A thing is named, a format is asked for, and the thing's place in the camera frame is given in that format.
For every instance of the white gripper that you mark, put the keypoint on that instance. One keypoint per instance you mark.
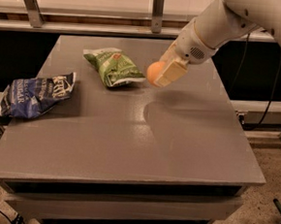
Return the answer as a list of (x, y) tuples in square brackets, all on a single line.
[(189, 46)]

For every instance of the orange fruit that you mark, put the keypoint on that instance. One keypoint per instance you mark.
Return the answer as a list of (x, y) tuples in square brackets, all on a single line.
[(153, 71)]

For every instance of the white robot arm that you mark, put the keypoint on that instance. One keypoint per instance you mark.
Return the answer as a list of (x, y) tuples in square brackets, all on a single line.
[(220, 22)]

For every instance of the green jalapeno chip bag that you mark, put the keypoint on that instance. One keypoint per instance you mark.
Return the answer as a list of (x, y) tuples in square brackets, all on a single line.
[(114, 66)]

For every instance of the blue kettle chip bag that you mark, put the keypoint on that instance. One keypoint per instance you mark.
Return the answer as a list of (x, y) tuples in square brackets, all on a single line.
[(30, 98)]

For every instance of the grey drawer cabinet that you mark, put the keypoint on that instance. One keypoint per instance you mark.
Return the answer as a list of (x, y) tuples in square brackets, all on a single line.
[(130, 155)]

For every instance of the middle metal rail bracket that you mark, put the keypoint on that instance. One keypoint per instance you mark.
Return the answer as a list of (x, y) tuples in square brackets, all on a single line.
[(157, 16)]

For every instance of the metal rail bracket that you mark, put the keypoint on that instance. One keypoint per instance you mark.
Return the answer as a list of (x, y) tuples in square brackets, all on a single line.
[(157, 16), (34, 13)]

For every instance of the left metal rail bracket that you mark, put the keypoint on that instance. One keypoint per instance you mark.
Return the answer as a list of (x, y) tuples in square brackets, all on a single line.
[(34, 13)]

